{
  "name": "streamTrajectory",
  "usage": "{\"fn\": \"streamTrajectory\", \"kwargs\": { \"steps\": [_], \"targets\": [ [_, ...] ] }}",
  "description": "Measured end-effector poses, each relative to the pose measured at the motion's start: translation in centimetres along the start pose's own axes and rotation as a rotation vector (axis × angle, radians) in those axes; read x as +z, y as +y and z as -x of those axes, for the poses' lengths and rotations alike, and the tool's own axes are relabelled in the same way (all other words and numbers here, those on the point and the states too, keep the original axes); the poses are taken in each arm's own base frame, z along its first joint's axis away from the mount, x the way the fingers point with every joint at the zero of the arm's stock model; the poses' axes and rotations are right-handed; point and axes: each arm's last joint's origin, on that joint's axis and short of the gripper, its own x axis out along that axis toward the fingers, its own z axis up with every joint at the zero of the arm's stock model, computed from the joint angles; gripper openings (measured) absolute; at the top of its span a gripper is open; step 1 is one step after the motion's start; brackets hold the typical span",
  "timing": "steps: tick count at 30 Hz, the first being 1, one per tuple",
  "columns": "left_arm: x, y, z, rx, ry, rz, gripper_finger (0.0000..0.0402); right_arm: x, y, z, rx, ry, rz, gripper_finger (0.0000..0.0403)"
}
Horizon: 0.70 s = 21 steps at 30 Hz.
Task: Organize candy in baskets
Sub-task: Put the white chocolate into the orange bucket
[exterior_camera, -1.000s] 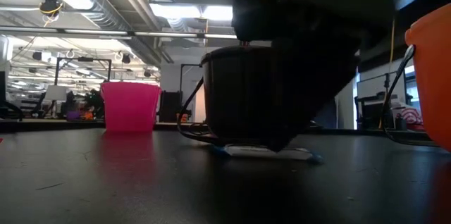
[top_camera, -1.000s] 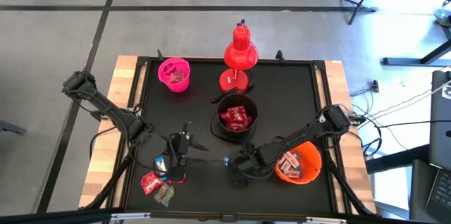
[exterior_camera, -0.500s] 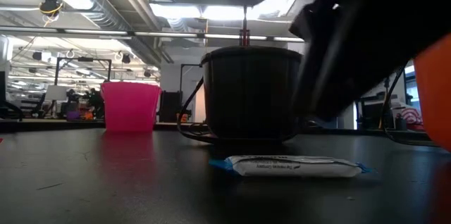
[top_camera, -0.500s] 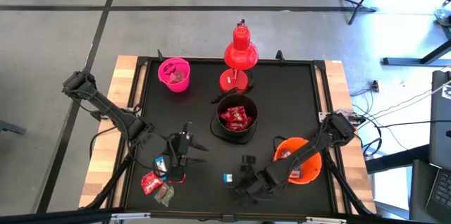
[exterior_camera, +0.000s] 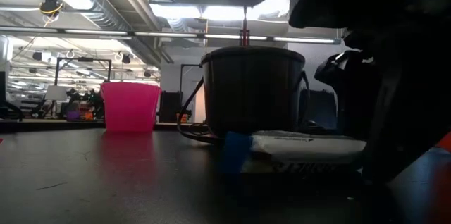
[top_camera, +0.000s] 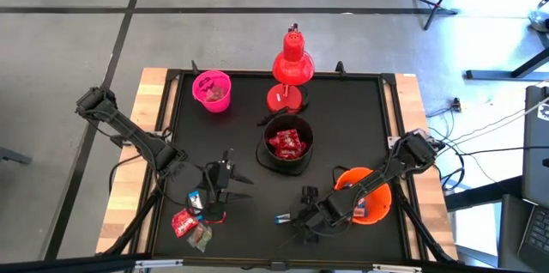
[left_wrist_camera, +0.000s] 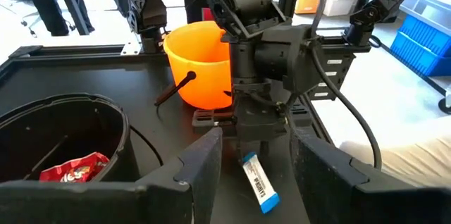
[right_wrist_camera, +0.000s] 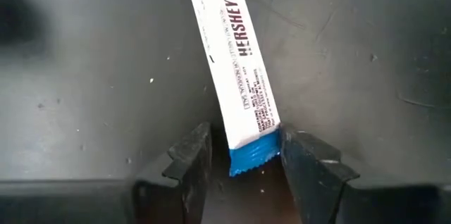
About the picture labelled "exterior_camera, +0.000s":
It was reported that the silver ventilation duct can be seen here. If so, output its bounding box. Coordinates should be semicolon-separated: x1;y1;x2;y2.
27;0;163;66

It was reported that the black yellow hanging cable reel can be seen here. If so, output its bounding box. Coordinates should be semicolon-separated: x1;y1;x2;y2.
38;0;64;19

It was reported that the pink plastic bucket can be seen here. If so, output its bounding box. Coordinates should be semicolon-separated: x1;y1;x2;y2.
100;81;162;134

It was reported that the black plastic bucket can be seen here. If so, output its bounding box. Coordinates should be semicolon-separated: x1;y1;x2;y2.
175;46;311;144

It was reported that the long ceiling light bar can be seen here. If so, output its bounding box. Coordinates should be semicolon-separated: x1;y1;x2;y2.
0;26;342;45

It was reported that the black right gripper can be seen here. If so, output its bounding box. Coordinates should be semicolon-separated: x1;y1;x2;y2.
288;0;451;182

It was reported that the white blue Hershey's bar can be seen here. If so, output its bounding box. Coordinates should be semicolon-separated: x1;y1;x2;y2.
221;130;368;165

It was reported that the black table mat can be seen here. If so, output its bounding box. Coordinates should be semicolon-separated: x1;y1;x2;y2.
0;127;451;224

